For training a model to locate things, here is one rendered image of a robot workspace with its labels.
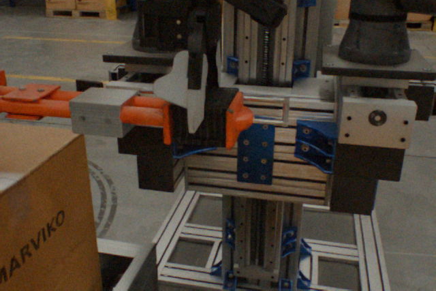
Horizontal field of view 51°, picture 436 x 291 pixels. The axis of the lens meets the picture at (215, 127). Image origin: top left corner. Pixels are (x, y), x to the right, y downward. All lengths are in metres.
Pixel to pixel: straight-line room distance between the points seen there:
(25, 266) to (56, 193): 0.13
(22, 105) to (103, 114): 0.11
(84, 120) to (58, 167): 0.24
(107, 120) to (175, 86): 0.11
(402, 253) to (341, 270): 0.57
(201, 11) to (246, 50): 0.64
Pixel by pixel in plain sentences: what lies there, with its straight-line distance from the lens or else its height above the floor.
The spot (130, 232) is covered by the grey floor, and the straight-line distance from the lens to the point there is 2.24.
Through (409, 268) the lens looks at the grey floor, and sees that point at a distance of 2.17.
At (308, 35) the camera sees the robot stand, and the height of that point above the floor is 1.05.
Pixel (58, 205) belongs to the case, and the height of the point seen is 0.85.
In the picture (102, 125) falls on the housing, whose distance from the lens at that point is 0.58.
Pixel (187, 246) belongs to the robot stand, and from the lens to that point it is 1.78.
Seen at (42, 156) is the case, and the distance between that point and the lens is 0.80.
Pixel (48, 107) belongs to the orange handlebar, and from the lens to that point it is 0.61.
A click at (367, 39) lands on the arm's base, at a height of 1.09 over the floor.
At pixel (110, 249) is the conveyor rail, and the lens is 1.15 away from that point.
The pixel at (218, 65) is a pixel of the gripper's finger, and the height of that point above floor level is 1.13.
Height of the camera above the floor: 1.28
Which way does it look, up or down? 22 degrees down
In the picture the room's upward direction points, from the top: straight up
